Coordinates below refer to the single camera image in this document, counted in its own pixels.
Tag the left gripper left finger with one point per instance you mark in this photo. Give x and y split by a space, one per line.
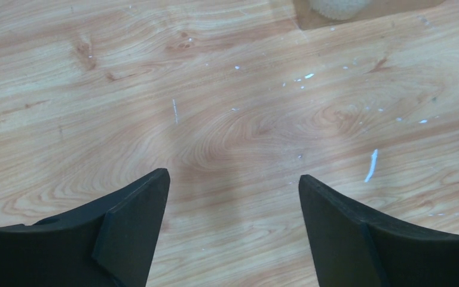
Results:
109 241

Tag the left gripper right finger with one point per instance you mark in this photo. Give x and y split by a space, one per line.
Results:
353 244

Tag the clear plastic organizer bin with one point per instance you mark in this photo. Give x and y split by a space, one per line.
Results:
310 19

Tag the black lid spice bottle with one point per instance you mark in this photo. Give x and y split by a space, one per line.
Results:
339 9

